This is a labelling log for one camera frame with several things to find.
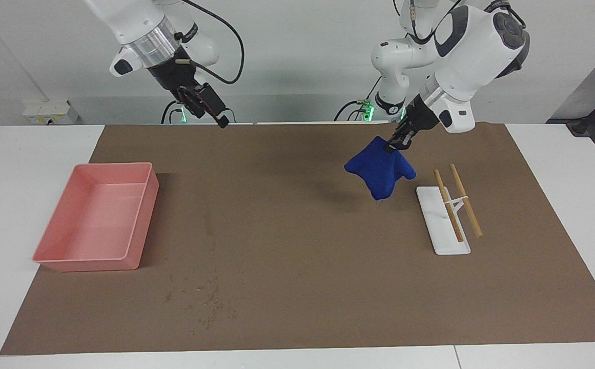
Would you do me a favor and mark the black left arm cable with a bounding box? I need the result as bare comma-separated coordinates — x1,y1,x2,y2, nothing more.
392,0,528,44

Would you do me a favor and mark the black floor stand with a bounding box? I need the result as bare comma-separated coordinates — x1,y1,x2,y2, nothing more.
559,82,595,136

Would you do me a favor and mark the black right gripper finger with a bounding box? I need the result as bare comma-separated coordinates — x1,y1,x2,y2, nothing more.
196,82,230,129
177,86,212,120

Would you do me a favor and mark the blue towel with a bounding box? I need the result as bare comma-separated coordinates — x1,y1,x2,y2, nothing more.
344,136,417,201

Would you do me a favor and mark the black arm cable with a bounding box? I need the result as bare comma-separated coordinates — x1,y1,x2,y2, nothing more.
174,0,245,85
392,0,528,44

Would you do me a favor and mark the brown table mat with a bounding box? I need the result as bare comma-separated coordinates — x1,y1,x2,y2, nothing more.
0,122,595,356

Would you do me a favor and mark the black base cable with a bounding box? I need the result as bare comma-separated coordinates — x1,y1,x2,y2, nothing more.
334,76,382,122
161,100,185,125

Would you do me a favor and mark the white wall socket box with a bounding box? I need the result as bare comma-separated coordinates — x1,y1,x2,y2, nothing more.
23,100,78,125

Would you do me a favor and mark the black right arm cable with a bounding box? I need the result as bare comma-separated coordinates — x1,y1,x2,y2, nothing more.
174,0,245,85

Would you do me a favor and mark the pink plastic bin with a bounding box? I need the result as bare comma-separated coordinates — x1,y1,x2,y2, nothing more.
32,162,160,272

